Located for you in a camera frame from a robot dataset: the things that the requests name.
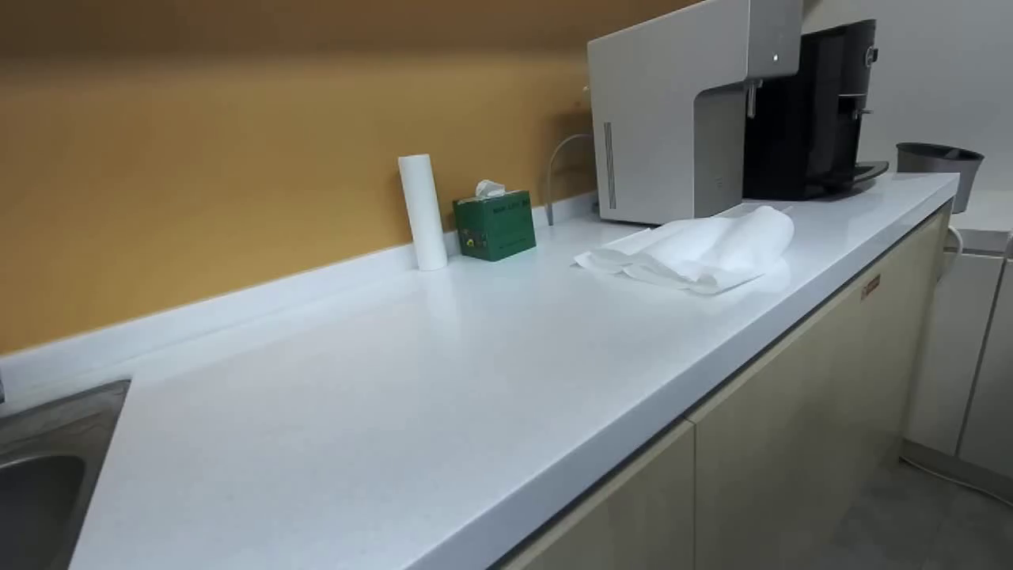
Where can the stainless steel sink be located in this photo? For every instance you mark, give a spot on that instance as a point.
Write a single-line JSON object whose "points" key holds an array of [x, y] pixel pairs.
{"points": [[47, 467]]}

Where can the black coffee machine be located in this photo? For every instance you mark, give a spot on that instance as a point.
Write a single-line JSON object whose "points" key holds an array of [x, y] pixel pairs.
{"points": [[802, 138]]}

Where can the white side cabinet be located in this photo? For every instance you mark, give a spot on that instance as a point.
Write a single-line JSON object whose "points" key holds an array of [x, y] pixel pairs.
{"points": [[964, 395]]}

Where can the beige cabinet door left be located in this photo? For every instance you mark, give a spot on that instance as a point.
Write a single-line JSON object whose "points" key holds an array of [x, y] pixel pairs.
{"points": [[637, 519]]}

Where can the beige cabinet door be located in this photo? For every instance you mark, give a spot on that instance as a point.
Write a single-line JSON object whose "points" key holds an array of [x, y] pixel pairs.
{"points": [[637, 519], [793, 439]]}

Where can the grey trash bin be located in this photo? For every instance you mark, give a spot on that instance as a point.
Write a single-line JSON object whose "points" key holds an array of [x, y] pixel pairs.
{"points": [[940, 158]]}

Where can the beige cabinet door right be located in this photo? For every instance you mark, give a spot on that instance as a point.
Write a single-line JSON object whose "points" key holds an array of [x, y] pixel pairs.
{"points": [[793, 439]]}

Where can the white paper napkin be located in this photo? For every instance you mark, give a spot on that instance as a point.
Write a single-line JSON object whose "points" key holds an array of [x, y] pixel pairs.
{"points": [[697, 255]]}

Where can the white grey beverage dispenser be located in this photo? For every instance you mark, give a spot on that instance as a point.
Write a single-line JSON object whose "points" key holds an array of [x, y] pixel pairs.
{"points": [[668, 104]]}

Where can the white paper towel roll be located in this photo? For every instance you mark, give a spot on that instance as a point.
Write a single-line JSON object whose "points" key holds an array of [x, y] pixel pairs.
{"points": [[421, 211]]}

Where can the green tissue box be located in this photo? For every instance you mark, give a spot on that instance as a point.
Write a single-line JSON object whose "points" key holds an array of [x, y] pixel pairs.
{"points": [[496, 222]]}

